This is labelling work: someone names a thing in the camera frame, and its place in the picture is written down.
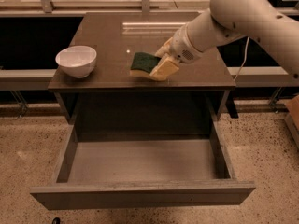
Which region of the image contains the white cable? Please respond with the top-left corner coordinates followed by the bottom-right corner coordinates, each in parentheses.
top-left (233, 36), bottom-right (250, 82)

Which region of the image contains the grey cabinet with brown top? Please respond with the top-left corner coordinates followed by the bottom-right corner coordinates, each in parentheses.
top-left (49, 13), bottom-right (235, 142)

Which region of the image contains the grey metal railing frame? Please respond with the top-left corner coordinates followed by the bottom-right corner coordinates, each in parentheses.
top-left (0, 0), bottom-right (299, 91)

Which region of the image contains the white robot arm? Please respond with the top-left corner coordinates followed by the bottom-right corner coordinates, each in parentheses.
top-left (149, 0), bottom-right (299, 80)

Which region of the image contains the green and yellow sponge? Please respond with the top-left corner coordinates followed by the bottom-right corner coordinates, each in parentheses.
top-left (130, 52), bottom-right (160, 79)

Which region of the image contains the white ceramic bowl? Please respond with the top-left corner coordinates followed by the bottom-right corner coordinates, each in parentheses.
top-left (55, 46), bottom-right (97, 78)

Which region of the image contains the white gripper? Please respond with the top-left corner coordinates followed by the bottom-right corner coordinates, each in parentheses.
top-left (149, 23), bottom-right (206, 81)

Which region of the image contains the open grey top drawer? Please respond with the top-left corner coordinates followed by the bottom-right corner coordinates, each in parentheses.
top-left (30, 122), bottom-right (255, 210)

